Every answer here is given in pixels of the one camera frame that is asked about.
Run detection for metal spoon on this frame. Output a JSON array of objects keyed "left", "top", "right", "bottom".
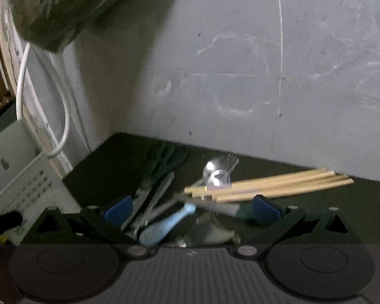
[
  {"left": 190, "top": 160, "right": 224, "bottom": 187},
  {"left": 209, "top": 170, "right": 232, "bottom": 191}
]

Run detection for white perforated appliance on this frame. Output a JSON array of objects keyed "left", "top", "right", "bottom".
[{"left": 0, "top": 120, "right": 83, "bottom": 247}]

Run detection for light blue plastic spoon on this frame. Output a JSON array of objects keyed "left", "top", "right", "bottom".
[{"left": 139, "top": 203, "right": 197, "bottom": 247}]

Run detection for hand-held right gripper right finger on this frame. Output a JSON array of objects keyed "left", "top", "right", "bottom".
[{"left": 233, "top": 195, "right": 362, "bottom": 258}]

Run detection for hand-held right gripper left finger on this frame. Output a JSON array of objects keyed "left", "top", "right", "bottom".
[{"left": 28, "top": 195, "right": 159, "bottom": 258}]

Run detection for white flexible hose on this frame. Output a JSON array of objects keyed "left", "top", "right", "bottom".
[{"left": 16, "top": 43, "right": 71, "bottom": 159}]

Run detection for metal fork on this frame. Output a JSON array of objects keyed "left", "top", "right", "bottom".
[{"left": 221, "top": 153, "right": 240, "bottom": 173}]

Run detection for clear plastic bag of greens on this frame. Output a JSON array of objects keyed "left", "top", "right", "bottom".
[{"left": 8, "top": 0, "right": 178, "bottom": 54}]

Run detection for wooden brush handle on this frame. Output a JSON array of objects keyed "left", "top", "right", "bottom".
[{"left": 184, "top": 169, "right": 335, "bottom": 194}]

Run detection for dull metal utensil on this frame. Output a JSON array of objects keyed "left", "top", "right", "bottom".
[{"left": 174, "top": 215, "right": 242, "bottom": 248}]

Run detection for black handled scissors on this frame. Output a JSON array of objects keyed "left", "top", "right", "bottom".
[{"left": 122, "top": 142, "right": 191, "bottom": 239}]

